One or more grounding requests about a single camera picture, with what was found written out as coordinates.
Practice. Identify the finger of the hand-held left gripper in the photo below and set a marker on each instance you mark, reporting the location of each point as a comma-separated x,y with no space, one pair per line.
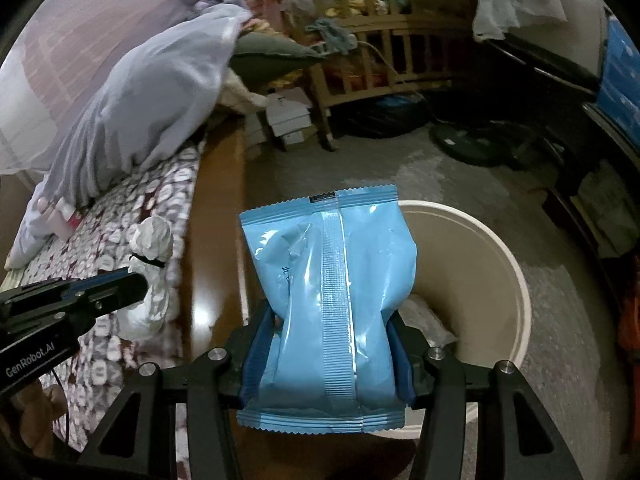
95,281
125,290

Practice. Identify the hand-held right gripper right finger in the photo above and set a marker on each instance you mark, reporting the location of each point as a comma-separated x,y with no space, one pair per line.
402,365

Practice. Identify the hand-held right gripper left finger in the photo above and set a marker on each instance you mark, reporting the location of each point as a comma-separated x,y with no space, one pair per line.
252,355

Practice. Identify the white tissue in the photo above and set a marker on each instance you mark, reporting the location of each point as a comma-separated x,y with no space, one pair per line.
150,240

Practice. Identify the blue snack bag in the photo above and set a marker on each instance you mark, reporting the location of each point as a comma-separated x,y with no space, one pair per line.
325,310

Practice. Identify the beige bin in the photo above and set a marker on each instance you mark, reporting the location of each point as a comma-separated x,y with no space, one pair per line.
465,260

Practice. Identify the clear plastic wrapper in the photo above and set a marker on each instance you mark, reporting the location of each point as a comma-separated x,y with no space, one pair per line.
425,320

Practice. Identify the white medicine bottle pink label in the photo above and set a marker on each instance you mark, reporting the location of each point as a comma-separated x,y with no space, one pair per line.
70,217

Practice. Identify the printed plush blanket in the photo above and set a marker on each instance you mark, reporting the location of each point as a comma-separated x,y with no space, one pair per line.
125,195

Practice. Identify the grey quilt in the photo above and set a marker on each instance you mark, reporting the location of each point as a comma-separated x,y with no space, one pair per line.
140,100

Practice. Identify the cream cloth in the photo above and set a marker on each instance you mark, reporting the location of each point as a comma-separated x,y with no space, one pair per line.
237,92

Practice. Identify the red plastic bag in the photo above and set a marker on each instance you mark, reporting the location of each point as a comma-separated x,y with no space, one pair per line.
630,330

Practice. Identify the black round base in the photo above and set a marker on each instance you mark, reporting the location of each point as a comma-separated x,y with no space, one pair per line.
475,142

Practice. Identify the white cardboard box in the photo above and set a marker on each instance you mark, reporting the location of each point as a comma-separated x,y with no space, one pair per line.
287,115

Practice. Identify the striped pillow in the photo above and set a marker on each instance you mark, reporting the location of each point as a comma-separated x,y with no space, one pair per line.
75,35

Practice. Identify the black bag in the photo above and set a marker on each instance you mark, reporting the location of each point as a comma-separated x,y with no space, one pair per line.
385,117

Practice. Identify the grey green cushion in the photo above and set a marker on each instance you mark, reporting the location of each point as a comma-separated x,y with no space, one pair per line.
270,52

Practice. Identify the teal cloth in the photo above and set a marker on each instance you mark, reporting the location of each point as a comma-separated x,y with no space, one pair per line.
332,35

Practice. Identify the black metal rack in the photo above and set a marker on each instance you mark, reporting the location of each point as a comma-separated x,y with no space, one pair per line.
550,60

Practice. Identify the wooden crib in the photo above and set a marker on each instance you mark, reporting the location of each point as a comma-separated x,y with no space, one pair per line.
380,25

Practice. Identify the blue storage box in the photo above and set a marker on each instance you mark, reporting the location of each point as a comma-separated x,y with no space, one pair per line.
622,80

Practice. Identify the white plastic bag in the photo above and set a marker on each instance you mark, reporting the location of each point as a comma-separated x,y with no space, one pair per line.
500,5

